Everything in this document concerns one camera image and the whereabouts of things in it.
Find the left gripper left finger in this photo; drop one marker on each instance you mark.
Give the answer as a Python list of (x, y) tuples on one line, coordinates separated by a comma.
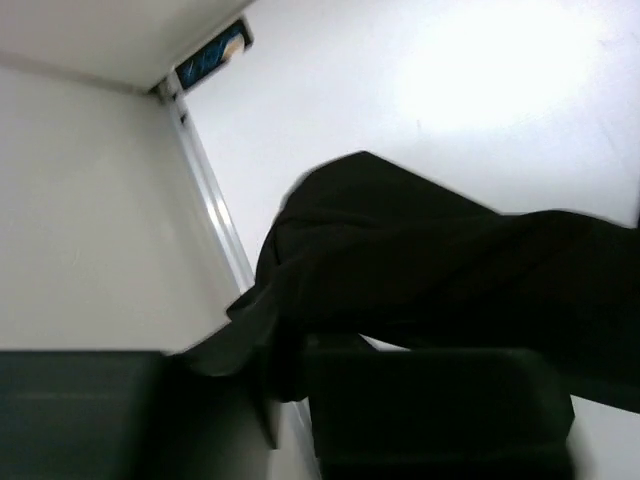
[(129, 415)]

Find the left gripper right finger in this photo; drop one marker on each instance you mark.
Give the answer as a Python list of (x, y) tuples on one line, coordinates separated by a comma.
[(436, 413)]

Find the black trousers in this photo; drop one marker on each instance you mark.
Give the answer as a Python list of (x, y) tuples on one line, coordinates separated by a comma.
[(361, 245)]

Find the blue black corner label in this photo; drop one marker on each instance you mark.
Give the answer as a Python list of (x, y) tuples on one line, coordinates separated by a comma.
[(234, 39)]

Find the aluminium frame rail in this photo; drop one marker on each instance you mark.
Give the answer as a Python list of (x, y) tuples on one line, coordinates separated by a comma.
[(295, 416)]

